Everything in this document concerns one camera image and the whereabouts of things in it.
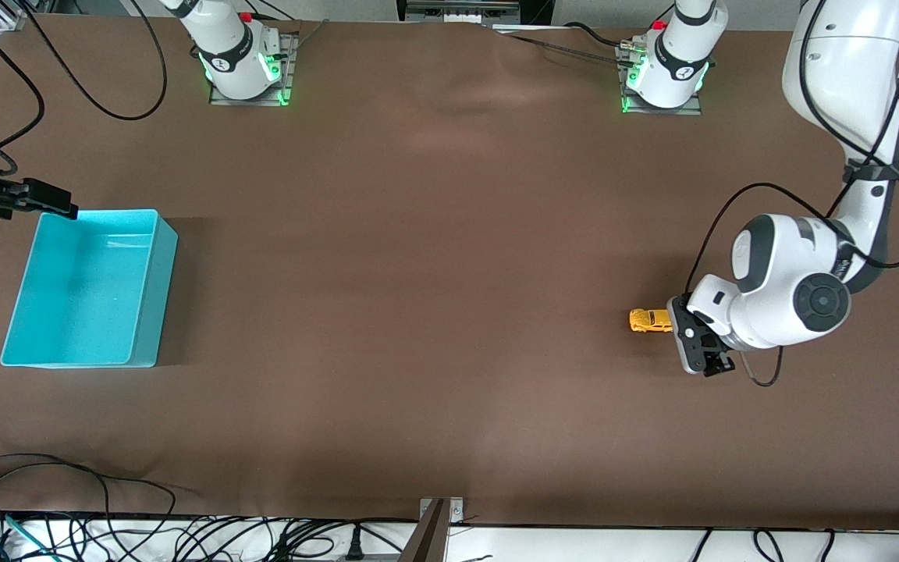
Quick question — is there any black base cable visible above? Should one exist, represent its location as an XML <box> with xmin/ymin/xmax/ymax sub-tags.
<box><xmin>563</xmin><ymin>22</ymin><xmax>634</xmax><ymax>49</ymax></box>

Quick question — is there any aluminium profile bar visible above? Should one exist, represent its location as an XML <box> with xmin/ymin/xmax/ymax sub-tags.
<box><xmin>396</xmin><ymin>500</ymin><xmax>450</xmax><ymax>562</ymax></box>

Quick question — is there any turquoise plastic bin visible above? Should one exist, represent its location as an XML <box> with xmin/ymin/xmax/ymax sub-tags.
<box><xmin>0</xmin><ymin>208</ymin><xmax>179</xmax><ymax>369</ymax></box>

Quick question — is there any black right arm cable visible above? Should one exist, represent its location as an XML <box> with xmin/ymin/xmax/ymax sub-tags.
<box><xmin>0</xmin><ymin>0</ymin><xmax>169</xmax><ymax>176</ymax></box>

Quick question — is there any grey braided cable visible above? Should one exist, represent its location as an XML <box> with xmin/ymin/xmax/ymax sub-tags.
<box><xmin>492</xmin><ymin>30</ymin><xmax>631</xmax><ymax>69</ymax></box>

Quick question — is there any brown table cover sheet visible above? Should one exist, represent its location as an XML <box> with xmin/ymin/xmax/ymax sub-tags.
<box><xmin>0</xmin><ymin>14</ymin><xmax>899</xmax><ymax>532</ymax></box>

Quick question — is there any grey power strip box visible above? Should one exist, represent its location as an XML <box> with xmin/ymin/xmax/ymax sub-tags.
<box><xmin>397</xmin><ymin>0</ymin><xmax>522</xmax><ymax>26</ymax></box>

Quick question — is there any small metal bracket plate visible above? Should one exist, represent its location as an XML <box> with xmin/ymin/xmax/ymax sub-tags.
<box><xmin>418</xmin><ymin>497</ymin><xmax>464</xmax><ymax>524</ymax></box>

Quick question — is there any teal cable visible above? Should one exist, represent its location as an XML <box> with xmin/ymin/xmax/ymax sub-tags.
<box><xmin>0</xmin><ymin>507</ymin><xmax>56</xmax><ymax>562</ymax></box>

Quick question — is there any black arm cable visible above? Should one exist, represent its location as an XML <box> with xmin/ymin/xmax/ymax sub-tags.
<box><xmin>0</xmin><ymin>0</ymin><xmax>169</xmax><ymax>176</ymax></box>
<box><xmin>684</xmin><ymin>0</ymin><xmax>899</xmax><ymax>389</ymax></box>

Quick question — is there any yellow beetle toy car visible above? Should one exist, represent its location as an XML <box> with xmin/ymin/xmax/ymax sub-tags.
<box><xmin>629</xmin><ymin>308</ymin><xmax>673</xmax><ymax>335</ymax></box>

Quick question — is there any long black looping cable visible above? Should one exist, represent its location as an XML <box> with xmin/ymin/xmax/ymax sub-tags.
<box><xmin>0</xmin><ymin>454</ymin><xmax>179</xmax><ymax>547</ymax></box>

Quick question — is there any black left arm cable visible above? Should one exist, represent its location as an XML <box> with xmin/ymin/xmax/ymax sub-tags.
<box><xmin>684</xmin><ymin>0</ymin><xmax>899</xmax><ymax>389</ymax></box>

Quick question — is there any thin grey cable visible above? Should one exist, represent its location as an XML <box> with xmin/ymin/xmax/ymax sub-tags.
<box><xmin>292</xmin><ymin>19</ymin><xmax>330</xmax><ymax>57</ymax></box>

